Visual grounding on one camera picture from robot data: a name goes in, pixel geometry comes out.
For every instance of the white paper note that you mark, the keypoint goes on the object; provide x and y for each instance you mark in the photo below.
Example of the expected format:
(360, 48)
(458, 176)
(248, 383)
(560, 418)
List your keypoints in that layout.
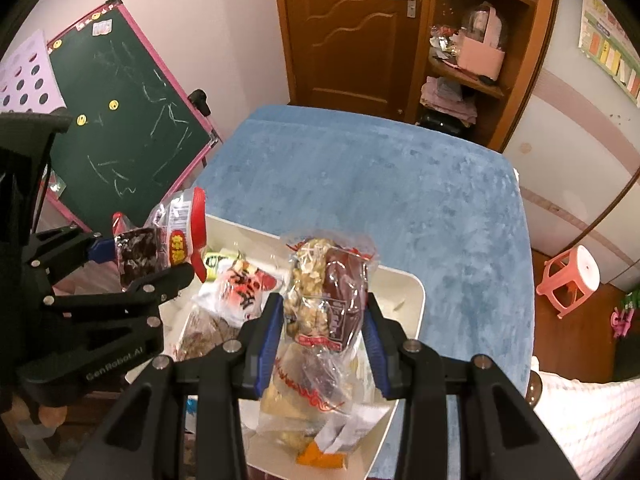
(102, 28)

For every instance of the clear bag brown snack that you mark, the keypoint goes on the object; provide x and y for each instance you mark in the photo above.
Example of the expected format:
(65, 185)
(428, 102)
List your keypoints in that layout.
(207, 335)

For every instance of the checkered blanket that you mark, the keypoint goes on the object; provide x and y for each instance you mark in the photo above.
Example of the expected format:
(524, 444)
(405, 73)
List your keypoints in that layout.
(590, 425)

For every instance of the wooden shelf unit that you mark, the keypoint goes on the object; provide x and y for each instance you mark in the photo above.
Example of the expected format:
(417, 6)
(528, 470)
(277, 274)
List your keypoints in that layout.
(530, 75)

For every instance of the pink plastic stool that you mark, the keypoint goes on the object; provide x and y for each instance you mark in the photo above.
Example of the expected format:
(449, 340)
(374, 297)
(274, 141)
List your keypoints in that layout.
(575, 265)

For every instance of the black easel knob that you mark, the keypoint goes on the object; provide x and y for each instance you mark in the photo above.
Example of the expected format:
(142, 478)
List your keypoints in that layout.
(200, 102)

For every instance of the white and orange wrapper packet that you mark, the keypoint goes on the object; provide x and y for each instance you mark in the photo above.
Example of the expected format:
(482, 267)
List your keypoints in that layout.
(320, 460)

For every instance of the clear nut mix packet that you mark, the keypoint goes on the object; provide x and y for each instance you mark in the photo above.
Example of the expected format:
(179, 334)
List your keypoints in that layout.
(305, 280)

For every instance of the green snack packet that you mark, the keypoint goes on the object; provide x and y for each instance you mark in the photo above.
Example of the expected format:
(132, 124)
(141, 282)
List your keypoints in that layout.
(217, 261)

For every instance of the white plastic tray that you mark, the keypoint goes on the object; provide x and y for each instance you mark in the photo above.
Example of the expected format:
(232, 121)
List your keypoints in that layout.
(395, 290)

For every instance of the pink-framed chalkboard easel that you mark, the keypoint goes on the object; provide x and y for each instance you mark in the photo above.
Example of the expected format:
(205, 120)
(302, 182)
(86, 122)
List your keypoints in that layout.
(135, 100)

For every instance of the black bag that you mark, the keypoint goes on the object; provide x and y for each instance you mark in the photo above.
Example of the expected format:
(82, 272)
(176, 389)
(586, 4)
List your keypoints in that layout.
(440, 122)

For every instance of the pink toy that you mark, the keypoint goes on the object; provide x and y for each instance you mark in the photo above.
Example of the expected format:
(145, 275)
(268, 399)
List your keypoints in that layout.
(621, 321)

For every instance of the large clear bag beige cake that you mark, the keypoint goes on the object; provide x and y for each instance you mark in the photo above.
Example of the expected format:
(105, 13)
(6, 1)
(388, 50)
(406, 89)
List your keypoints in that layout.
(280, 405)

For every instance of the pink basket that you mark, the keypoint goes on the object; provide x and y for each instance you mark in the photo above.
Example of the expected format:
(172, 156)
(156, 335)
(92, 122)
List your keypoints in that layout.
(480, 57)

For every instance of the clear red-edged dark cake packet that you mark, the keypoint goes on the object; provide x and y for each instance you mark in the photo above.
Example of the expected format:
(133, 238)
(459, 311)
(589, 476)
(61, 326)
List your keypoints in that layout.
(175, 245)

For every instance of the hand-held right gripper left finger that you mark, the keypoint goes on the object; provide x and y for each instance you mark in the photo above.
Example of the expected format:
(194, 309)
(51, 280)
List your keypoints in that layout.
(267, 340)

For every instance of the brown wooden door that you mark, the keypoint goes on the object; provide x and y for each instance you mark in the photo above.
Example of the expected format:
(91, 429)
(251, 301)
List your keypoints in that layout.
(350, 50)

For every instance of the wall poster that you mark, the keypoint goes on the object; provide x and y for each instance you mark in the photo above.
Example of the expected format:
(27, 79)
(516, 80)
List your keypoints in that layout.
(610, 45)

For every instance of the red and white snack packet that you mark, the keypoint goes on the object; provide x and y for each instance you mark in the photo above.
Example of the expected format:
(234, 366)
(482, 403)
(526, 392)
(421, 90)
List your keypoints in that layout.
(240, 295)

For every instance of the brown wooden ball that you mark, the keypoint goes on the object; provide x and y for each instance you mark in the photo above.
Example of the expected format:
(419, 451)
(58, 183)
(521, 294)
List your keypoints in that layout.
(535, 387)

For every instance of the green printed box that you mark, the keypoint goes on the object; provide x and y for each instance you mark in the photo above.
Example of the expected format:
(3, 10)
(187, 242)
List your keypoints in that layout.
(631, 300)

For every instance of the folded pink clothes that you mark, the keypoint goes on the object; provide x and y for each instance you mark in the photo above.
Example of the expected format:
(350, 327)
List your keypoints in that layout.
(445, 100)

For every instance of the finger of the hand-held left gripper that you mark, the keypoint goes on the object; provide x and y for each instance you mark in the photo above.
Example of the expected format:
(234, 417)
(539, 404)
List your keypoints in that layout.
(102, 250)
(125, 292)

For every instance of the pile of foil wrappers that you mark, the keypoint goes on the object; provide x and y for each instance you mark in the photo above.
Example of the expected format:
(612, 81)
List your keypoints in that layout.
(442, 42)

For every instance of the white dotted board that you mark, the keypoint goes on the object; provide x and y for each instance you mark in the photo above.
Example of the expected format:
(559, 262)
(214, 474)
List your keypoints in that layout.
(30, 75)

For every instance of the blue fleece table cover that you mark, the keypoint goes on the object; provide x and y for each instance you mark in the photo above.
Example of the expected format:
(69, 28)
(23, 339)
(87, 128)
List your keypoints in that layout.
(400, 185)

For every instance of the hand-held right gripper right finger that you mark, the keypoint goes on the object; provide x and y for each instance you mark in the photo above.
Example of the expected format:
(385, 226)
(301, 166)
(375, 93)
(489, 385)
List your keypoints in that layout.
(377, 350)

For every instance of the floral sliding wardrobe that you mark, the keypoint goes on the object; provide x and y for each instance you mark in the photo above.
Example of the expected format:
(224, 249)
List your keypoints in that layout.
(575, 160)

